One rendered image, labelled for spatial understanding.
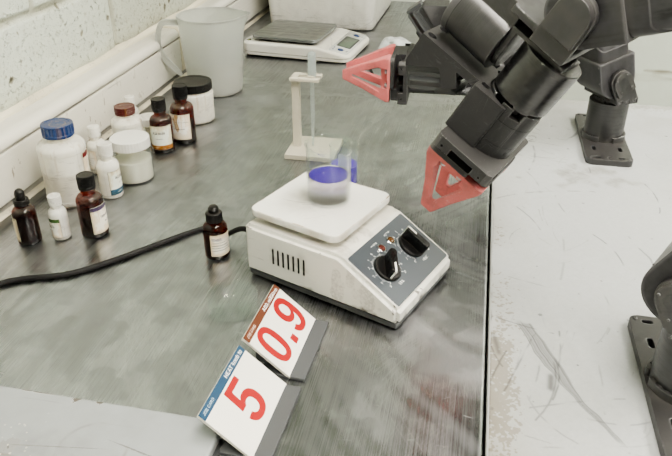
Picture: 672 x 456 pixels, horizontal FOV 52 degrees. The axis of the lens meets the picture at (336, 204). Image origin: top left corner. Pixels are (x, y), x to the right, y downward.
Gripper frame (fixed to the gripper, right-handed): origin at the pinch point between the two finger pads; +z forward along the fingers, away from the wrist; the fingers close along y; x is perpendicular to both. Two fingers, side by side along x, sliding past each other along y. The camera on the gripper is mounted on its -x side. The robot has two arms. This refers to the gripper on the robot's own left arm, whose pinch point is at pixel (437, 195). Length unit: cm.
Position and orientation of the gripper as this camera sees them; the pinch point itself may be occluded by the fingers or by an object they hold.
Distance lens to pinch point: 73.7
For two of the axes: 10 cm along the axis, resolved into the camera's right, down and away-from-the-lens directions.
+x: 7.2, 6.7, -1.7
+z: -4.3, 6.2, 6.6
